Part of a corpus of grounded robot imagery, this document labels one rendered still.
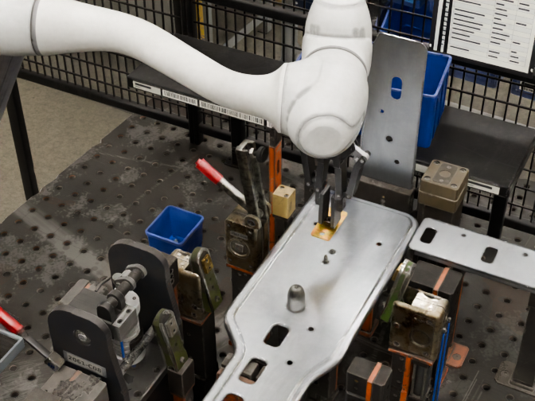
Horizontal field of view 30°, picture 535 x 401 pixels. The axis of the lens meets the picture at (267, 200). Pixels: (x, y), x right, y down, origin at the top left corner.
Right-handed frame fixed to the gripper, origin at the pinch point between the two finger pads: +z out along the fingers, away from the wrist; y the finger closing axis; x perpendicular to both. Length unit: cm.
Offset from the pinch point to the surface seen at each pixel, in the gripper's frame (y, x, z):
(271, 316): -3.1, -17.0, 13.4
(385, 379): 19.9, -20.4, 14.4
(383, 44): -1.9, 26.4, -18.1
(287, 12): -35, 55, -2
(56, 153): -156, 105, 114
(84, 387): -18, -50, 6
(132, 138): -78, 49, 43
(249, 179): -15.0, -2.0, -2.1
